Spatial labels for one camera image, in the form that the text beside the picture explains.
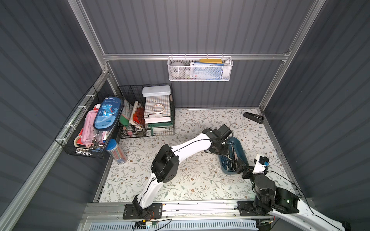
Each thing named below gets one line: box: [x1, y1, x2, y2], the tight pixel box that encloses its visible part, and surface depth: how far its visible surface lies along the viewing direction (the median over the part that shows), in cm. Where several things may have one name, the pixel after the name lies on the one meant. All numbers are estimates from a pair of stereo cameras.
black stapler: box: [242, 111, 265, 124], surface depth 117 cm
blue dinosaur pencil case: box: [93, 96, 123, 131], surface depth 71 cm
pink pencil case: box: [80, 110, 104, 148], surface depth 69 cm
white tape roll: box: [170, 61, 186, 78], surface depth 88 cm
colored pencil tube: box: [105, 138, 129, 164], surface depth 82 cm
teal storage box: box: [219, 137, 250, 175], surface depth 93 cm
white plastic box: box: [141, 85, 172, 97], surface depth 104 cm
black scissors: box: [227, 144, 238, 172], surface depth 91 cm
